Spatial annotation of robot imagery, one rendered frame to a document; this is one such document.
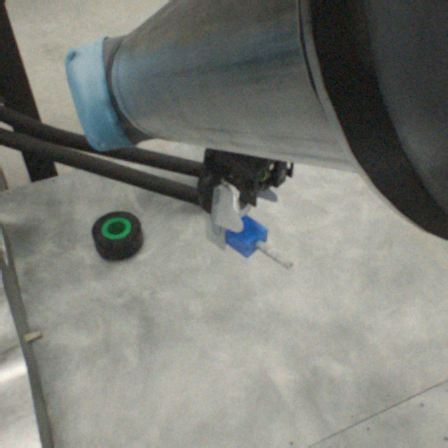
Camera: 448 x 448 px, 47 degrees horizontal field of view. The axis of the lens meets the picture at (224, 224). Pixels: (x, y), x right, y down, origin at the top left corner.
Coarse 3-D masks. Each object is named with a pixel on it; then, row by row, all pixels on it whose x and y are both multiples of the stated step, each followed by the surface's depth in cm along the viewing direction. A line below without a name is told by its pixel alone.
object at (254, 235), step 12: (240, 204) 71; (240, 216) 71; (252, 228) 70; (264, 228) 70; (216, 240) 72; (228, 240) 70; (240, 240) 68; (252, 240) 68; (264, 240) 71; (240, 252) 70; (252, 252) 70; (264, 252) 69; (276, 252) 68; (288, 264) 67
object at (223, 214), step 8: (224, 184) 63; (216, 192) 63; (224, 192) 63; (232, 192) 62; (216, 200) 64; (224, 200) 63; (232, 200) 63; (216, 208) 65; (224, 208) 64; (232, 208) 63; (208, 216) 65; (216, 216) 66; (224, 216) 65; (232, 216) 64; (208, 224) 67; (216, 224) 66; (224, 224) 65; (232, 224) 64; (240, 224) 63; (216, 232) 68
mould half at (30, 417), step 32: (0, 224) 82; (0, 256) 71; (0, 288) 65; (0, 320) 64; (0, 352) 63; (32, 352) 72; (0, 384) 61; (32, 384) 63; (0, 416) 58; (32, 416) 58
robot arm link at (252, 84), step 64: (192, 0) 17; (256, 0) 12; (320, 0) 7; (384, 0) 6; (128, 64) 26; (192, 64) 17; (256, 64) 12; (320, 64) 8; (384, 64) 6; (128, 128) 35; (192, 128) 21; (256, 128) 15; (320, 128) 11; (384, 128) 7; (384, 192) 9
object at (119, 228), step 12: (108, 216) 86; (120, 216) 86; (132, 216) 86; (96, 228) 84; (108, 228) 85; (120, 228) 87; (132, 228) 84; (96, 240) 83; (108, 240) 83; (120, 240) 83; (132, 240) 83; (108, 252) 83; (120, 252) 83; (132, 252) 84
